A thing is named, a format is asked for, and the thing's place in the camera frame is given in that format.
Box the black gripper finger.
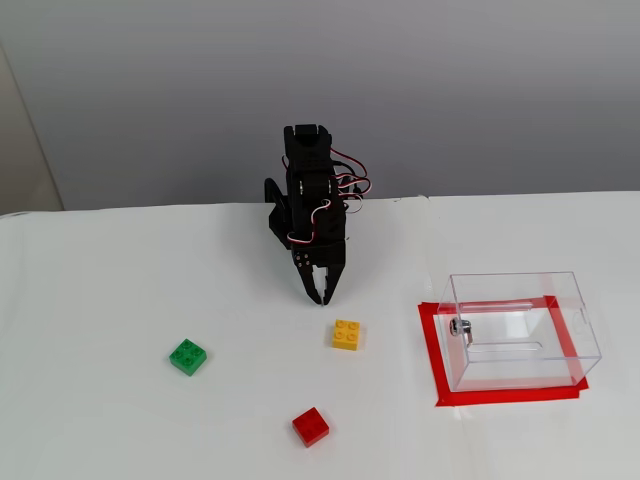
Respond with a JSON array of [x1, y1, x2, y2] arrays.
[[321, 262, 348, 307], [292, 249, 325, 306]]

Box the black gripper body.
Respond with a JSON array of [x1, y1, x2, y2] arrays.
[[287, 199, 350, 275]]

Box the green lego brick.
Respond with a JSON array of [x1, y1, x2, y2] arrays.
[[168, 338, 208, 378]]

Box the yellow lego brick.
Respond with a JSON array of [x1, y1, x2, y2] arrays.
[[330, 318, 366, 352]]

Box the red lego brick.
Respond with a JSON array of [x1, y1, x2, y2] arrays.
[[291, 406, 331, 449]]

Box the transparent plastic box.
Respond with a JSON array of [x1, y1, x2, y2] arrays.
[[437, 271, 604, 394]]

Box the silver cam lock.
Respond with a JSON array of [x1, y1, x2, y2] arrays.
[[448, 317, 476, 347]]

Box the red tape square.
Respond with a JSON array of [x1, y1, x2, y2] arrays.
[[417, 294, 590, 409]]

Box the red white servo cable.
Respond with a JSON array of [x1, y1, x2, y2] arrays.
[[329, 148, 374, 215], [286, 198, 334, 247]]

